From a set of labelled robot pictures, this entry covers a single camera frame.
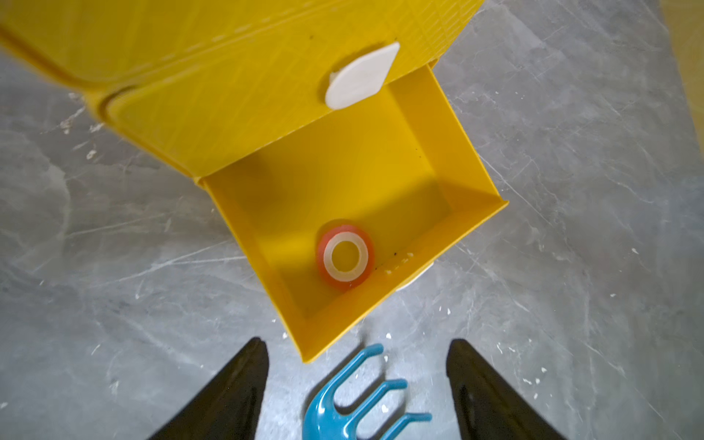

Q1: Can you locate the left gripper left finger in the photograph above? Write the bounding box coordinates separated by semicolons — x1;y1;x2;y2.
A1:
151;337;270;439

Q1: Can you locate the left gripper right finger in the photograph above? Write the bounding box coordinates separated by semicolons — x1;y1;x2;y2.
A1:
445;338;563;440

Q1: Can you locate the red tape roll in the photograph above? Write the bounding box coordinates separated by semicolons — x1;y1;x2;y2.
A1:
316;225;375;292

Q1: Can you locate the yellow drawer cabinet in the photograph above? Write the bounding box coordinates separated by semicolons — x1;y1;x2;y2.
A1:
1;1;506;362

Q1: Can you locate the blue toy garden fork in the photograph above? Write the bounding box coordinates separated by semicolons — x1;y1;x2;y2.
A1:
302;343;409;439

